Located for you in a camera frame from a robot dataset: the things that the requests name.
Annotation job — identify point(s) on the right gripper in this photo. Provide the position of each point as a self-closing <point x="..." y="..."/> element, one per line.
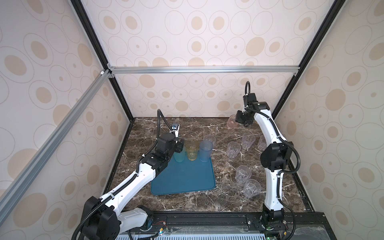
<point x="239" y="119"/>

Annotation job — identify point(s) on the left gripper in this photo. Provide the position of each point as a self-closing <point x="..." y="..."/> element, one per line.
<point x="180" y="146"/>

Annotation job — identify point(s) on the pink plastic cup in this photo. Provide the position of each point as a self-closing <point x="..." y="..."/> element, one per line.
<point x="231" y="123"/>

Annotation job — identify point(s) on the green textured plastic cup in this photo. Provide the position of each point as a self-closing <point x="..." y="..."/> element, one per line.
<point x="180" y="157"/>

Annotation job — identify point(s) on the yellow plastic cup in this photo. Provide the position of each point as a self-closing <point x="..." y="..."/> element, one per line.
<point x="192" y="147"/>

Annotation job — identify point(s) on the teal plastic tray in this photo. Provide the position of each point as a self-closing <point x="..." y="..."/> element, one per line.
<point x="183" y="177"/>

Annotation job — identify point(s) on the blue textured plastic cup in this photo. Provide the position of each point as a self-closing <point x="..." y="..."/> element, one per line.
<point x="205" y="151"/>

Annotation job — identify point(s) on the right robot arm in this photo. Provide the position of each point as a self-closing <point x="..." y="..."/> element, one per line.
<point x="274" y="158"/>

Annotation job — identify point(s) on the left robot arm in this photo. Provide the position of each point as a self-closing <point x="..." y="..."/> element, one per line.
<point x="104" y="218"/>

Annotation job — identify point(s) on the clear faceted cup back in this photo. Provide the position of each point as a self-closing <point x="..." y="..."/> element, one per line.
<point x="247" y="141"/>

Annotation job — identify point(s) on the clear faceted cup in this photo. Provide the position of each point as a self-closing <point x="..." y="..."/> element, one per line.
<point x="233" y="149"/>
<point x="247" y="141"/>

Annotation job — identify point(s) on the clear cup behind gripper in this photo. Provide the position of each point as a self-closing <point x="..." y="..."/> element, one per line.
<point x="262" y="143"/>

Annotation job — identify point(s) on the clear faceted cup centre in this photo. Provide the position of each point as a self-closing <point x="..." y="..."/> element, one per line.
<point x="233" y="149"/>

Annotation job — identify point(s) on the clear cup beside blue cup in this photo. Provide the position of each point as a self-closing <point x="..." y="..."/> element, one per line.
<point x="210" y="138"/>

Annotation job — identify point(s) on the clear cup front upper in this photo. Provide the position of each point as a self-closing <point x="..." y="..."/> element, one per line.
<point x="243" y="173"/>

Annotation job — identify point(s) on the clear cup front lower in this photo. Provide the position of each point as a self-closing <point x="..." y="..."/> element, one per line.
<point x="251" y="188"/>

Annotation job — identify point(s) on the black frame post right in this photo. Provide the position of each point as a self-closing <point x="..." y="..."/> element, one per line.
<point x="313" y="47"/>

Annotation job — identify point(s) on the black frame post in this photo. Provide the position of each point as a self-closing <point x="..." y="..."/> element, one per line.
<point x="313" y="47"/>
<point x="96" y="44"/>

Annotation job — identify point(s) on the horizontal aluminium rail back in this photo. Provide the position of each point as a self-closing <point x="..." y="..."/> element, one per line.
<point x="205" y="70"/>

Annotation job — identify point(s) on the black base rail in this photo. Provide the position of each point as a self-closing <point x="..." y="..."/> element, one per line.
<point x="232" y="226"/>

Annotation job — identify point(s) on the black frame post left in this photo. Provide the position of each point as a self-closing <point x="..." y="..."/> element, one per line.
<point x="96" y="44"/>

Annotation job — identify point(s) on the diagonal aluminium rail left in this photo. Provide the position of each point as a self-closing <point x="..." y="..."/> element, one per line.
<point x="21" y="184"/>

